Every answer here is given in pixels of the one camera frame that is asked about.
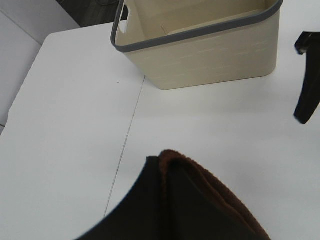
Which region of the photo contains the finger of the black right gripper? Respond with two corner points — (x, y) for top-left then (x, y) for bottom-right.
(293, 31), (320, 125)

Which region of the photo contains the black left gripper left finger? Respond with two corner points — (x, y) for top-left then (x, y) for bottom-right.
(78, 156), (173, 240)

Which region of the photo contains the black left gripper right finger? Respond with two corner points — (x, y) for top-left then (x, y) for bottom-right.
(167, 163), (253, 240)

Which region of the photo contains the brown towel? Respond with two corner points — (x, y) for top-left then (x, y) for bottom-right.
(158, 149), (270, 240)

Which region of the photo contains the beige bin grey rim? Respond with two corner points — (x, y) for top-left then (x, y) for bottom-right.
(110, 0), (283, 90)

